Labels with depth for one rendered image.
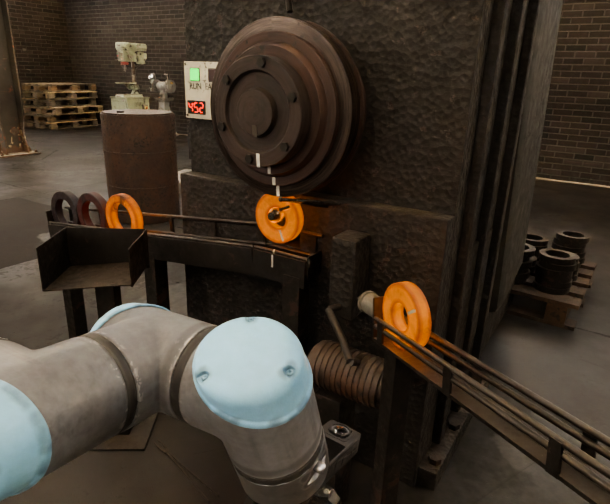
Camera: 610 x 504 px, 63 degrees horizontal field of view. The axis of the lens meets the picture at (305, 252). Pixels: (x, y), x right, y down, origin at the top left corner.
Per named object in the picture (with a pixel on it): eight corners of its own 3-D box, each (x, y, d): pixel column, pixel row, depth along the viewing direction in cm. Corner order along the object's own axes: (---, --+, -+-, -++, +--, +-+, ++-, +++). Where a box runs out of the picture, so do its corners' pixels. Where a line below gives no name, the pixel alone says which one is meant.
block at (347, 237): (344, 302, 153) (348, 227, 145) (367, 309, 149) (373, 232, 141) (326, 315, 144) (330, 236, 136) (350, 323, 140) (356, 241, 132)
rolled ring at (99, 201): (99, 192, 191) (107, 190, 193) (72, 193, 201) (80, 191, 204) (109, 239, 195) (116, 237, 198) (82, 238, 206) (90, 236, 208)
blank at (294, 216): (255, 196, 153) (248, 198, 151) (295, 184, 144) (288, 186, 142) (270, 245, 155) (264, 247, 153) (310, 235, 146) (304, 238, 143)
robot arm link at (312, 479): (265, 388, 52) (346, 422, 48) (274, 416, 55) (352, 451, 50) (210, 459, 47) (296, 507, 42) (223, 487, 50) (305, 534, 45)
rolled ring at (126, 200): (98, 204, 194) (106, 203, 196) (118, 248, 194) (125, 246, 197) (123, 187, 182) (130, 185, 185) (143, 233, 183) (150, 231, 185)
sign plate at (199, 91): (190, 117, 174) (187, 61, 168) (249, 122, 161) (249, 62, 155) (185, 117, 172) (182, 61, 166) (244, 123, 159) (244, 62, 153)
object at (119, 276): (89, 412, 187) (64, 227, 163) (161, 412, 188) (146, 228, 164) (67, 451, 168) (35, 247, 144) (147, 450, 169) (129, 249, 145)
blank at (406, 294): (403, 353, 119) (391, 355, 118) (387, 290, 123) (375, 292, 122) (440, 343, 105) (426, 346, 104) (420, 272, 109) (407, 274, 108)
